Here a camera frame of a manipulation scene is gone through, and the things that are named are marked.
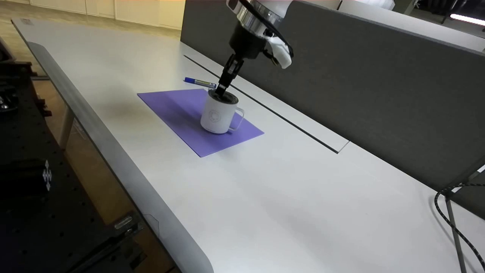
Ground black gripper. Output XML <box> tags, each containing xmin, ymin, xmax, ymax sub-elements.
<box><xmin>216</xmin><ymin>23</ymin><xmax>271</xmax><ymax>98</ymax></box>

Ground black thermocup lid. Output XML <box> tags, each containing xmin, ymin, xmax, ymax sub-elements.
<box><xmin>208</xmin><ymin>88</ymin><xmax>240</xmax><ymax>106</ymax></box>

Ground white thermocup mug with handle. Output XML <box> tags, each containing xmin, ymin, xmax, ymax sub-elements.
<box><xmin>199</xmin><ymin>89</ymin><xmax>246</xmax><ymax>136</ymax></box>

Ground blue marker pen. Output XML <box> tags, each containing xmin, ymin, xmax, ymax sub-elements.
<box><xmin>184</xmin><ymin>76</ymin><xmax>220</xmax><ymax>91</ymax></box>

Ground purple rectangular mat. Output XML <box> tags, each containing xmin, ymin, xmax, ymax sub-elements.
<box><xmin>137</xmin><ymin>88</ymin><xmax>266</xmax><ymax>159</ymax></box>

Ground cream cabinets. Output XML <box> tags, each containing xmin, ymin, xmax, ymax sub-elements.
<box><xmin>0</xmin><ymin>0</ymin><xmax>189</xmax><ymax>32</ymax></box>

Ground grey desk partition panel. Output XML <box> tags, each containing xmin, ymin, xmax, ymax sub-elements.
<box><xmin>180</xmin><ymin>0</ymin><xmax>485</xmax><ymax>221</ymax></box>

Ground grey table leg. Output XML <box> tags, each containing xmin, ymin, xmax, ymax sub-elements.
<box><xmin>60</xmin><ymin>108</ymin><xmax>78</xmax><ymax>150</ymax></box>

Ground black optical breadboard table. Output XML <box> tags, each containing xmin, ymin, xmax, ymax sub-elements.
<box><xmin>0</xmin><ymin>36</ymin><xmax>174</xmax><ymax>273</ymax></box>

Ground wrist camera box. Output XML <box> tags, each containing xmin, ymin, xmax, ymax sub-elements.
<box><xmin>264</xmin><ymin>35</ymin><xmax>295</xmax><ymax>71</ymax></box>

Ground black cable with white tags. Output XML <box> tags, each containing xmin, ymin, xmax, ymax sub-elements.
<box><xmin>437</xmin><ymin>158</ymin><xmax>485</xmax><ymax>199</ymax></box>

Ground grey cable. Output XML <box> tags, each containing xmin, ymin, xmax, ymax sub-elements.
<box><xmin>445</xmin><ymin>196</ymin><xmax>469</xmax><ymax>273</ymax></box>

